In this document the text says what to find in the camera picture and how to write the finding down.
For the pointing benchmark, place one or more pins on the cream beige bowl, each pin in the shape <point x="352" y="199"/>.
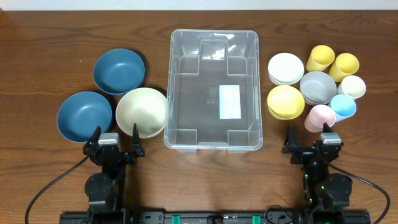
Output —
<point x="145" y="107"/>

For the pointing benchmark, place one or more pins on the light blue cup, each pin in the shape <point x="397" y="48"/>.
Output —
<point x="343" y="106"/>

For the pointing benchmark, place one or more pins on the grey small bowl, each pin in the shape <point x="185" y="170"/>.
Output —
<point x="317" y="88"/>

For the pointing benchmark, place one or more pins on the yellow cup far left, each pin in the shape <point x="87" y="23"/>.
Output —
<point x="320" y="58"/>

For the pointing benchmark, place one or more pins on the pink cup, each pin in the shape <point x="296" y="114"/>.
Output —
<point x="317" y="116"/>

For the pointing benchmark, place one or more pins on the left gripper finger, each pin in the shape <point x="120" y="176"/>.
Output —
<point x="91" y="145"/>
<point x="136" y="142"/>

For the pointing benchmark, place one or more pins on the cream white cup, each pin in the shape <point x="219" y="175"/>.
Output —
<point x="352" y="86"/>

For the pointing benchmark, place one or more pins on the yellow cup far right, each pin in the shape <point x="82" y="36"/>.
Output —
<point x="344" y="65"/>

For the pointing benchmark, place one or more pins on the clear plastic storage container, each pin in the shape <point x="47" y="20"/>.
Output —
<point x="201" y="61"/>

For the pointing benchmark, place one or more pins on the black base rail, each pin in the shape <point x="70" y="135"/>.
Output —
<point x="272" y="216"/>

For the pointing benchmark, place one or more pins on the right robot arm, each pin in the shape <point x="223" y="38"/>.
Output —
<point x="328" y="193"/>

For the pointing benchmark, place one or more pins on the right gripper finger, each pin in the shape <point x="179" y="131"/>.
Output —
<point x="326" y="128"/>
<point x="290" y="144"/>

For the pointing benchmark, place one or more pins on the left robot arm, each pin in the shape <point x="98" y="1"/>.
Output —
<point x="105" y="189"/>

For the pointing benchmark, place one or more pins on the white small bowl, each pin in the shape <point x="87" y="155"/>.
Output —
<point x="285" y="69"/>

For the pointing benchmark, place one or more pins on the yellow small bowl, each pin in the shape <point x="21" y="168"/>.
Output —
<point x="285" y="102"/>

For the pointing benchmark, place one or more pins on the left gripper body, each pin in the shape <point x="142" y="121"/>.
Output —
<point x="127" y="160"/>

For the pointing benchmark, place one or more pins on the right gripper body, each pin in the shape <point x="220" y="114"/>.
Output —
<point x="304" y="155"/>

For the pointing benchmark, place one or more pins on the yellow cup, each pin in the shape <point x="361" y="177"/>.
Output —
<point x="344" y="65"/>
<point x="320" y="58"/>

